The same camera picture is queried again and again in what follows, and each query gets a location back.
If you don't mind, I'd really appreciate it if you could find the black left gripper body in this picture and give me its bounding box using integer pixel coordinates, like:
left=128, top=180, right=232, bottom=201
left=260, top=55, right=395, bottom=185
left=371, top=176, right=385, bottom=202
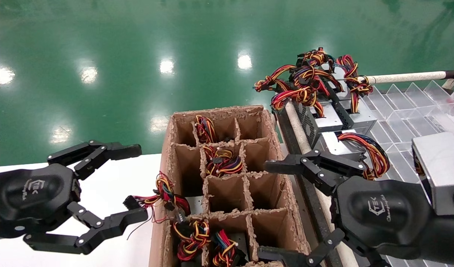
left=0, top=163, right=81, bottom=241

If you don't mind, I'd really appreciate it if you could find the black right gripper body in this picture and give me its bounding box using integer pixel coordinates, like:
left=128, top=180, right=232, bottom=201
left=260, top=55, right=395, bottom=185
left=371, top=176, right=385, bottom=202
left=333, top=175, right=441, bottom=259

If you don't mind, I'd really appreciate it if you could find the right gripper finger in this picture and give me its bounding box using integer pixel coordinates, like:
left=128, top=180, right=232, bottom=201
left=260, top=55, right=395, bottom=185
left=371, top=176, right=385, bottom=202
left=257, top=227, right=347, bottom=267
left=264, top=148, right=366, bottom=196

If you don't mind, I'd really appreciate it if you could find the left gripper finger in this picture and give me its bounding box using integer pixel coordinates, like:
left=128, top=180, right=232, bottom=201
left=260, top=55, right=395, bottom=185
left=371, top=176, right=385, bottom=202
left=48, top=140, right=143, bottom=181
left=23, top=201, right=148, bottom=255

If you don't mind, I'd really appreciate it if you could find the brown cardboard divider box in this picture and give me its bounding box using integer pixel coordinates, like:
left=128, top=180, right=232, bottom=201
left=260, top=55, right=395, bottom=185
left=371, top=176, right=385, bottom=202
left=149, top=105, right=312, bottom=267

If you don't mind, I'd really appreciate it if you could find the clear acrylic divider tray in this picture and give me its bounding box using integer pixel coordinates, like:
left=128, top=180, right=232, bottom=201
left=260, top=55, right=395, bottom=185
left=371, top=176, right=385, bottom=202
left=346, top=80, right=454, bottom=267

